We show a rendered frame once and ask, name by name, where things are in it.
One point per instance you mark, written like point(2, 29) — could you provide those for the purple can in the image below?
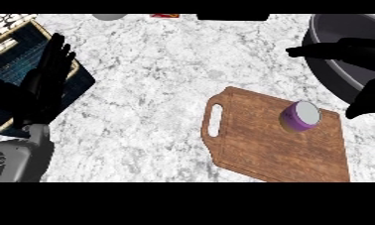
point(302, 116)

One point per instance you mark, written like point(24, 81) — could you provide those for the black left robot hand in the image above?
point(44, 83)

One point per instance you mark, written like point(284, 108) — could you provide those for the grey round object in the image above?
point(110, 16)

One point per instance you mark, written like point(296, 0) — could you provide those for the dark grey pot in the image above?
point(339, 54)

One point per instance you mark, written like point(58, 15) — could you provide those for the red and yellow object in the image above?
point(165, 15)

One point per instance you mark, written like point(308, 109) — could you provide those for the brown wooden cutting board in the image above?
point(278, 139)

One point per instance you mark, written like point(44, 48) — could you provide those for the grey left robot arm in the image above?
point(24, 156)

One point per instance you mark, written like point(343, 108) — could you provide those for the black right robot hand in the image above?
point(352, 54)

